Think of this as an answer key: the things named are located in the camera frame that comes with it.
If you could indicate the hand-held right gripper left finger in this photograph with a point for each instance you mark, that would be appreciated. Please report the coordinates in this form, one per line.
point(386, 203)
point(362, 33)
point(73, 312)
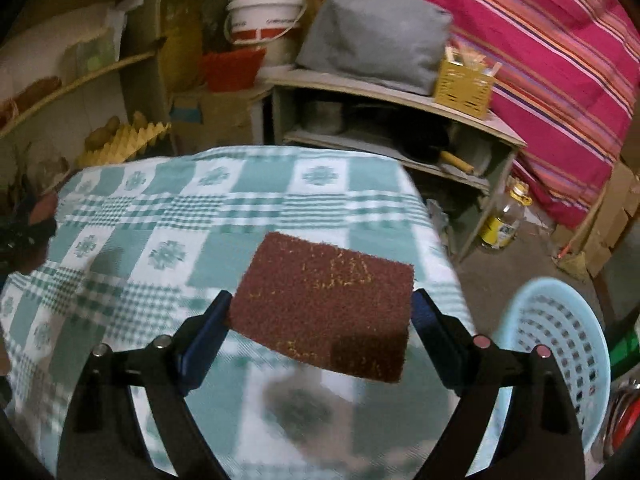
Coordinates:
point(200, 350)

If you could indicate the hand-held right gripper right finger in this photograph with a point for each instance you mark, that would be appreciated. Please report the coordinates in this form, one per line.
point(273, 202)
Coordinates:
point(432, 340)

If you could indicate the dark red scouring pad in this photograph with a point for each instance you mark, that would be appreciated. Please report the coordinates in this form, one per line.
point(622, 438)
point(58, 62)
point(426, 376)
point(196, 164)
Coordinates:
point(320, 305)

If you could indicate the light blue plastic basket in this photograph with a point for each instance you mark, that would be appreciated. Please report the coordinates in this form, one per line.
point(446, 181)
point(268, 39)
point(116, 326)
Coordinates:
point(560, 320)

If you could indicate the green white checked tablecloth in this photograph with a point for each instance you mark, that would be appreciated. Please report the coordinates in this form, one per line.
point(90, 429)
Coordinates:
point(150, 220)

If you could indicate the clear oil bottle yellow label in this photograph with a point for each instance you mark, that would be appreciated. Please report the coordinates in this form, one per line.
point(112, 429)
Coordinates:
point(502, 225)

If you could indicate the yellow egg tray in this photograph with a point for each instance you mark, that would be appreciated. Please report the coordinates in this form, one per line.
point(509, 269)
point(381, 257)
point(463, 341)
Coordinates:
point(130, 140)

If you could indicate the brown sweet potato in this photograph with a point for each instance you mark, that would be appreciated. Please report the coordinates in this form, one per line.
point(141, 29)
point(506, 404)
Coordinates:
point(40, 90)

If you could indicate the curved wooden shelf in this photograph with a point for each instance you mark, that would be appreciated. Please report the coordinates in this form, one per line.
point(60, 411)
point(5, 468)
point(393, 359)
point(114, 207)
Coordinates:
point(75, 77)

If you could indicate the wooden rolling pin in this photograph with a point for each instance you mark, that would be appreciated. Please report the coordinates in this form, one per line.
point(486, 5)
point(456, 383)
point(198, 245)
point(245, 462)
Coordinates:
point(456, 161)

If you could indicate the clear plastic container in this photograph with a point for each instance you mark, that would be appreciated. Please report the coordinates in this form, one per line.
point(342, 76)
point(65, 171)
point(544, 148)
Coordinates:
point(92, 52)

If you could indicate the folded brown cardboard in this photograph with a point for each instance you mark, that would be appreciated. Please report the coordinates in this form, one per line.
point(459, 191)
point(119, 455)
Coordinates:
point(607, 220)

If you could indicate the cardboard box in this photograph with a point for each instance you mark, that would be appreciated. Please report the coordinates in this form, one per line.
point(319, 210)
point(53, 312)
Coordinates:
point(225, 120)

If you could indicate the grey wooden cabinet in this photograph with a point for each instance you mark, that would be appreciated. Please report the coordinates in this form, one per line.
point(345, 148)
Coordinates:
point(390, 100)

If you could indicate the yellow toothpick holder box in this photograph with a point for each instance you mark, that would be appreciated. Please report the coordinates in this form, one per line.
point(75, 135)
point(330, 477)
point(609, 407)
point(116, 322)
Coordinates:
point(462, 90)

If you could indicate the yellow oil jug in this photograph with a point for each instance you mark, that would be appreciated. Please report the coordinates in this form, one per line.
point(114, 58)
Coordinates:
point(181, 35)

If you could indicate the red plastic basket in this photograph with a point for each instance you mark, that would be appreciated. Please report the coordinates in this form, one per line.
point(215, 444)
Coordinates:
point(232, 67)

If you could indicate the pink striped blanket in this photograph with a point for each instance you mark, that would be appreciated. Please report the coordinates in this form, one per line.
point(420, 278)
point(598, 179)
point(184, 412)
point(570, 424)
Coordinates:
point(550, 60)

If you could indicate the grey cushion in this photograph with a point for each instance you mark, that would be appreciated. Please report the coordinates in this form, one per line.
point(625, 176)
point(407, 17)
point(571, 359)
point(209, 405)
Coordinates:
point(375, 35)

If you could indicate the white plastic bucket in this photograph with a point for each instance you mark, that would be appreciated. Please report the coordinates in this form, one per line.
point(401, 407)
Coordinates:
point(265, 15)

